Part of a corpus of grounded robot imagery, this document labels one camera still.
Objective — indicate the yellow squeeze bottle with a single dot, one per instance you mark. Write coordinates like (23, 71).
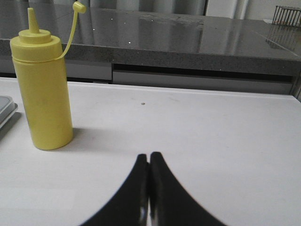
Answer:
(38, 58)

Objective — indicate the grey curtain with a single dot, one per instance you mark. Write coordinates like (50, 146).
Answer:
(234, 9)

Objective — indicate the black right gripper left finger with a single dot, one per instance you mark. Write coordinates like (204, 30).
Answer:
(129, 205)

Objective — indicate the grey digital kitchen scale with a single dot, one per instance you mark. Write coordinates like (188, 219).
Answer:
(7, 109)

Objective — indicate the metal wire rack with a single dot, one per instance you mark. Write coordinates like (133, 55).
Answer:
(287, 16)

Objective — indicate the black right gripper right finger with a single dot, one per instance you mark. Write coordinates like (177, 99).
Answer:
(170, 203)

